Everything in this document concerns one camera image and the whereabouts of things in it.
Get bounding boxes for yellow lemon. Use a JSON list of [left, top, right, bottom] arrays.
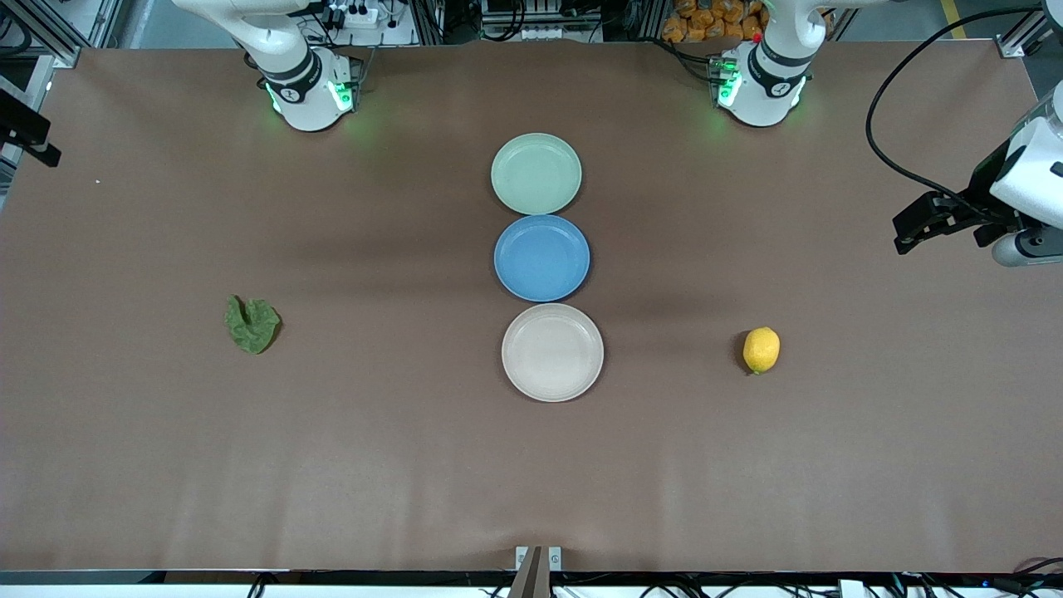
[[742, 326, 781, 375]]

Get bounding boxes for green lettuce leaf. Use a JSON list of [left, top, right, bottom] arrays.
[[225, 295, 282, 355]]

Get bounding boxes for orange snack bags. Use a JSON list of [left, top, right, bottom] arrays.
[[663, 0, 765, 42]]

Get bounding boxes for white power strip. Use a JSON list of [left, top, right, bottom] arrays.
[[328, 2, 380, 30]]

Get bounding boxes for blue round plate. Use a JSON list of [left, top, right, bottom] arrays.
[[494, 214, 591, 302]]

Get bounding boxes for beige round plate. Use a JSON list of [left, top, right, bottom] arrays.
[[502, 303, 605, 404]]

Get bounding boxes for pale green round plate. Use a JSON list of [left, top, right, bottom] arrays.
[[491, 133, 583, 216]]

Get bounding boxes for grey side post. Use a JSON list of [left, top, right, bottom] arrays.
[[0, 54, 55, 196]]

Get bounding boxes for aluminium frame profile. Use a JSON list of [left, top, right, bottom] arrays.
[[997, 0, 1063, 59], [0, 0, 82, 69]]

